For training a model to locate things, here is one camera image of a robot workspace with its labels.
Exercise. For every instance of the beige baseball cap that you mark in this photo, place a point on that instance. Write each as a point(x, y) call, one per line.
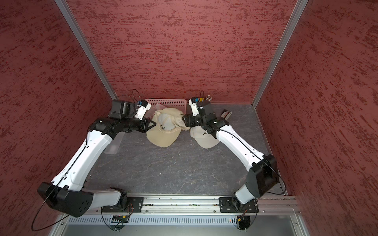
point(169, 124)

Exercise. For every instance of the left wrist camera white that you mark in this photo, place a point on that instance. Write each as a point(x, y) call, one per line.
point(142, 107)

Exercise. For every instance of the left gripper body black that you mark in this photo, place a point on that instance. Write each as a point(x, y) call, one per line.
point(134, 123)

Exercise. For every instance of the corner aluminium post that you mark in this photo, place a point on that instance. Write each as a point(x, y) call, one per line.
point(79, 35)
point(288, 31)

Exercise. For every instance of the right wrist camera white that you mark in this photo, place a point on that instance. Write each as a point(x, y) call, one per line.
point(193, 104)

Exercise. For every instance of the beige stapler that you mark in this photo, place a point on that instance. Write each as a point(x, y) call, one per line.
point(226, 114)

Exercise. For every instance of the right corner aluminium post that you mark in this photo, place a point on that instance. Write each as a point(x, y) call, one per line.
point(288, 31)

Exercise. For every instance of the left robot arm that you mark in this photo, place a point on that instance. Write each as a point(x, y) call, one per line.
point(65, 192)

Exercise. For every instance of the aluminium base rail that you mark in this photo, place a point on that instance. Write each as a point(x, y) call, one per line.
point(176, 204)

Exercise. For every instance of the left corner aluminium post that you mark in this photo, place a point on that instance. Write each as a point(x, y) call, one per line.
point(79, 35)

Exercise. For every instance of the white Colorado baseball cap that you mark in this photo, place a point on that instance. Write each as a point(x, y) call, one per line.
point(204, 139)

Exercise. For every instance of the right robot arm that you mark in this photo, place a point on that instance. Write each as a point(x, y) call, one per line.
point(262, 169)

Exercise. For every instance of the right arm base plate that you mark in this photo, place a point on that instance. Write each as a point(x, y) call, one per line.
point(231, 205)

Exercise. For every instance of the pink plastic basket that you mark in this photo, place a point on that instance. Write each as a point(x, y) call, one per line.
point(180, 104)

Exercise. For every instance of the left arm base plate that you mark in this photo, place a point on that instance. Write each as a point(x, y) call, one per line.
point(134, 205)

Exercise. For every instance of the pink cloth in basket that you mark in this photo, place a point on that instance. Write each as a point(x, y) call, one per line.
point(159, 107)

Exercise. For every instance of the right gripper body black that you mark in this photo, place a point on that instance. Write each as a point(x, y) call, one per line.
point(196, 120)

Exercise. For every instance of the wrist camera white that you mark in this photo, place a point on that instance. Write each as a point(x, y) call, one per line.
point(142, 107)
point(193, 104)

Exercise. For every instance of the clear plastic plate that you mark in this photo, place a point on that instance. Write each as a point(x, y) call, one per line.
point(114, 146)

